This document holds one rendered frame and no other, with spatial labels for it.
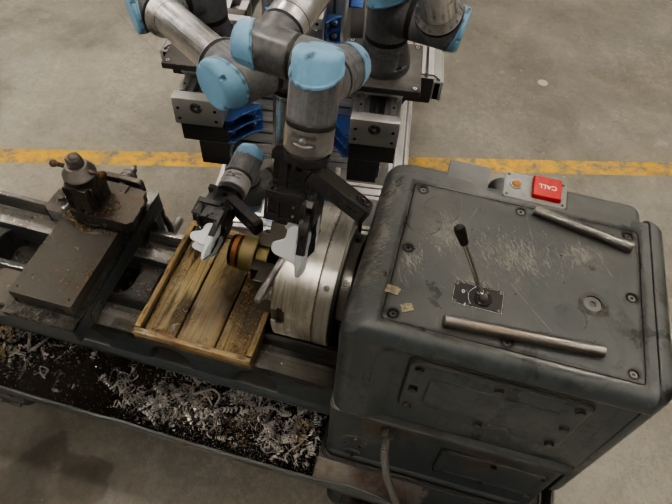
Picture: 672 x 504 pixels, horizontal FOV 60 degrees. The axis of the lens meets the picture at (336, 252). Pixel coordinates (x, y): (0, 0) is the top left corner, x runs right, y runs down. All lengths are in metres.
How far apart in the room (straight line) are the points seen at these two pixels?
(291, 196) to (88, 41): 3.27
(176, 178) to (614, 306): 2.31
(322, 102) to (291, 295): 0.47
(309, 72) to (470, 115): 2.71
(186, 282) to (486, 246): 0.78
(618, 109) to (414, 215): 2.77
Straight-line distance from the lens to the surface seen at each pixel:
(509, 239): 1.22
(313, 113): 0.84
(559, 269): 1.21
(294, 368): 1.44
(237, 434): 1.68
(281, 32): 0.97
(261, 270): 1.29
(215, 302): 1.52
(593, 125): 3.70
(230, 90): 1.27
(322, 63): 0.82
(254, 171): 1.51
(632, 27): 4.67
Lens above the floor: 2.16
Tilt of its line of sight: 53 degrees down
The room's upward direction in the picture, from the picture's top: 4 degrees clockwise
